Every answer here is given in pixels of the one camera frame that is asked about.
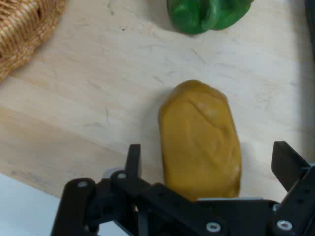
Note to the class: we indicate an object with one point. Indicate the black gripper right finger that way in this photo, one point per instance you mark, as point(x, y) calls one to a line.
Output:
point(292, 177)

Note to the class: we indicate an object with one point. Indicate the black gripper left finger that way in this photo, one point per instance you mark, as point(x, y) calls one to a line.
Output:
point(128, 194)

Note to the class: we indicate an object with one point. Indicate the yellow-brown toy potato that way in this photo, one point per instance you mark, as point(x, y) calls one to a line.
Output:
point(200, 140)

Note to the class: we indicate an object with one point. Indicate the green toy bell pepper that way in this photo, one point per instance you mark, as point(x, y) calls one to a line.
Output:
point(209, 14)

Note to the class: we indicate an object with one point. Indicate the woven wicker basket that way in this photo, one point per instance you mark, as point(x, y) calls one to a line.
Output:
point(22, 32)

